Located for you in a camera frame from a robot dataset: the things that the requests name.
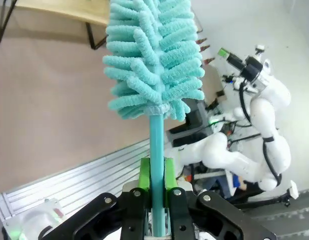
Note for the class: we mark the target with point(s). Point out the clear box with green light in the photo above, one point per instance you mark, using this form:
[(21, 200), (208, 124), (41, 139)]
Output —
[(37, 217)]

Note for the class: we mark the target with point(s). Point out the wooden table with black legs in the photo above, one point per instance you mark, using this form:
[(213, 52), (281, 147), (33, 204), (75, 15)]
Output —
[(5, 22)]

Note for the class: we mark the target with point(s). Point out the teal microfiber duster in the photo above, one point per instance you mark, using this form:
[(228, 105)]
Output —
[(154, 62)]

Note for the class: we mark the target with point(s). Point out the small red cone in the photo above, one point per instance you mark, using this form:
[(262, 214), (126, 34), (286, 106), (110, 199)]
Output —
[(202, 41), (209, 60), (205, 48)]

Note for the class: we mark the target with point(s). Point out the ribbed aluminium table rail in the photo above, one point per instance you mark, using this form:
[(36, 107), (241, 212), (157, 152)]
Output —
[(82, 180)]

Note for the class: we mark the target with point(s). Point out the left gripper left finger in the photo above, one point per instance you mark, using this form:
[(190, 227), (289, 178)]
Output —
[(134, 212)]

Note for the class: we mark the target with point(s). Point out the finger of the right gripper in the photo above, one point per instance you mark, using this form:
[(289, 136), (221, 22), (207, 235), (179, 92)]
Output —
[(222, 53)]

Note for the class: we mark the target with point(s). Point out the brown cardboard box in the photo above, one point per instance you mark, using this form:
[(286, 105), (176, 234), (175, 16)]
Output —
[(214, 82)]

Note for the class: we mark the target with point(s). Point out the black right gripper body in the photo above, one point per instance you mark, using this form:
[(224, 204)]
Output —
[(247, 67)]

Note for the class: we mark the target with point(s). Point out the light wooden shelf board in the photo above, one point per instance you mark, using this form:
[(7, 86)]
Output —
[(62, 10)]

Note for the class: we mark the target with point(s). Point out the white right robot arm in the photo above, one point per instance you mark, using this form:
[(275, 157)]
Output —
[(274, 150)]

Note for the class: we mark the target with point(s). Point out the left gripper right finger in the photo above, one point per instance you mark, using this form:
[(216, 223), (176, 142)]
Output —
[(179, 212)]

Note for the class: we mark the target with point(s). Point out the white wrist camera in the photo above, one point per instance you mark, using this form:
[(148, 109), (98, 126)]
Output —
[(260, 48)]

